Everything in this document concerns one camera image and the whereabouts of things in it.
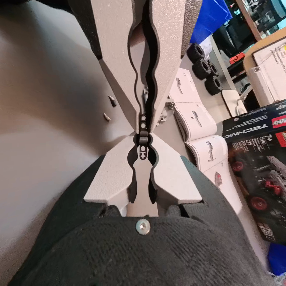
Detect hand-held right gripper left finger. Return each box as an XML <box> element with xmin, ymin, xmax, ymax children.
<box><xmin>83</xmin><ymin>131</ymin><xmax>140</xmax><ymax>217</ymax></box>

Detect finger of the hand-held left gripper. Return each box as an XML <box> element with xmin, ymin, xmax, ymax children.
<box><xmin>90</xmin><ymin>0</ymin><xmax>144</xmax><ymax>133</ymax></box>
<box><xmin>143</xmin><ymin>0</ymin><xmax>186</xmax><ymax>133</ymax></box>

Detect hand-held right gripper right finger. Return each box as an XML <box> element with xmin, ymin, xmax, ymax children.
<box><xmin>147</xmin><ymin>131</ymin><xmax>203</xmax><ymax>217</ymax></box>

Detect grey bent toy beam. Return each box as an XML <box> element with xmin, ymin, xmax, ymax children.
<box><xmin>139</xmin><ymin>113</ymin><xmax>150</xmax><ymax>161</ymax></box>

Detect dark grey toy connector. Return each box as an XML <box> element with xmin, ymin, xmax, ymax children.
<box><xmin>139</xmin><ymin>131</ymin><xmax>151</xmax><ymax>145</ymax></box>

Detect grey desk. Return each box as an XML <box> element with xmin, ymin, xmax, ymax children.
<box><xmin>0</xmin><ymin>0</ymin><xmax>272</xmax><ymax>286</ymax></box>

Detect person's left hand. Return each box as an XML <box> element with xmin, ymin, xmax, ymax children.
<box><xmin>129</xmin><ymin>22</ymin><xmax>147</xmax><ymax>49</ymax></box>

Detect blue plastic bin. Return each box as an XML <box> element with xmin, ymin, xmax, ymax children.
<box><xmin>190</xmin><ymin>0</ymin><xmax>233</xmax><ymax>44</ymax></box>

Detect white paper sheet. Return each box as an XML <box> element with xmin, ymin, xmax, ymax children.
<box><xmin>198</xmin><ymin>36</ymin><xmax>213</xmax><ymax>58</ymax></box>

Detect open instruction booklet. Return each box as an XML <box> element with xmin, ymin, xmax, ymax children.
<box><xmin>169</xmin><ymin>67</ymin><xmax>243</xmax><ymax>215</ymax></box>

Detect red black tool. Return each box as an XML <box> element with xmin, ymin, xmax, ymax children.
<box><xmin>230</xmin><ymin>52</ymin><xmax>245</xmax><ymax>66</ymax></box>

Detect wooden shelf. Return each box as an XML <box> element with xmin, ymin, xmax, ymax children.
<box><xmin>236</xmin><ymin>0</ymin><xmax>262</xmax><ymax>42</ymax></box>

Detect grey toy brick assembly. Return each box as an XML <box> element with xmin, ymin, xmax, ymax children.
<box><xmin>143</xmin><ymin>87</ymin><xmax>176</xmax><ymax>128</ymax></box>

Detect black toy set box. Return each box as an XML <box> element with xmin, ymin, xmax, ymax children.
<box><xmin>222</xmin><ymin>99</ymin><xmax>286</xmax><ymax>244</ymax></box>

